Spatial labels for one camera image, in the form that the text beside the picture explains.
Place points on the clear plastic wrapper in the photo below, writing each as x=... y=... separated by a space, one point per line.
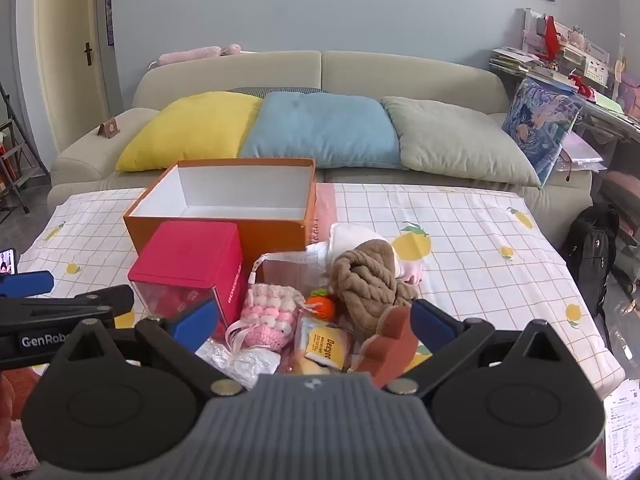
x=250 y=362

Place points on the orange fuzzy cloth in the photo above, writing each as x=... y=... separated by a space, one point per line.
x=15 y=392

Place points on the smartphone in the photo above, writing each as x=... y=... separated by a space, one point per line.
x=7 y=262

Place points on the translucent plastic folder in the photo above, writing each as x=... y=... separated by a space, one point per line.
x=580 y=150

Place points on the brown fluffy towel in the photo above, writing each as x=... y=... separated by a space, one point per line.
x=365 y=280

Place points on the cream door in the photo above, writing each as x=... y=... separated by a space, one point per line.
x=70 y=100

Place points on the pink crochet pouch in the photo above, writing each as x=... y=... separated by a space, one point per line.
x=265 y=317

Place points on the yellow snack packet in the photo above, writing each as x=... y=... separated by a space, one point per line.
x=322 y=345

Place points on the beige sofa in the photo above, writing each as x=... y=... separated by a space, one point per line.
x=400 y=75

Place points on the pink plush toy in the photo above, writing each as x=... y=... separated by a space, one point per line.
x=195 y=54

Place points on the white textured towel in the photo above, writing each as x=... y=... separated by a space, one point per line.
x=350 y=237

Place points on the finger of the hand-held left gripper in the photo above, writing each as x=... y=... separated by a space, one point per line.
x=100 y=300
x=27 y=283

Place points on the yellow pillow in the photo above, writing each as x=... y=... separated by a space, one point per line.
x=190 y=130

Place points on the stack of books and papers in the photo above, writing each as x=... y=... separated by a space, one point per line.
x=512 y=60

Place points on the black backpack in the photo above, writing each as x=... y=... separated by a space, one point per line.
x=592 y=250

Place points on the pink fuzzy rug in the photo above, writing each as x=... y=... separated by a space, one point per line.
x=12 y=452

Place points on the printed paper sheet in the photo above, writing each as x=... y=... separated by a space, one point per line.
x=622 y=430

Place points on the red hanging ornament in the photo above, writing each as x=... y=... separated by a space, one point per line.
x=550 y=35

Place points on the printed blue cartoon pillow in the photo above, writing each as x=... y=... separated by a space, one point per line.
x=542 y=120

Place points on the cluttered side shelf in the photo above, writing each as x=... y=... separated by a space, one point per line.
x=610 y=115

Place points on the metal rack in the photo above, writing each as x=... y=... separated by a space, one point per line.
x=15 y=160

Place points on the orange cardboard box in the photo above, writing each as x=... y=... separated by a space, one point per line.
x=270 y=235

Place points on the pink cloth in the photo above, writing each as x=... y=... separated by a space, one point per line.
x=412 y=272

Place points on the grey green pillow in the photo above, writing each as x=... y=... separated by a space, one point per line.
x=460 y=140

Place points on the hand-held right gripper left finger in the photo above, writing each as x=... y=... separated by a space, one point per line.
x=192 y=324

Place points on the orange crochet toy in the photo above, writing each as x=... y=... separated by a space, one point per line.
x=320 y=307

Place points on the red box with clear base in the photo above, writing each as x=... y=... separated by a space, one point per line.
x=190 y=255

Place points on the reddish brown felt piece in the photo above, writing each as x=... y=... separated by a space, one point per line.
x=395 y=340

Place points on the small brown card stand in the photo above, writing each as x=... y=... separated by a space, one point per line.
x=110 y=129

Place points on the pink padded stool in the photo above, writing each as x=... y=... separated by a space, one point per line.
x=622 y=185

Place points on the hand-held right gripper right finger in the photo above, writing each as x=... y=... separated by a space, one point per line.
x=431 y=322

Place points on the checked fruit print tablecloth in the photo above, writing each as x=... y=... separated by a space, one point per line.
x=475 y=270

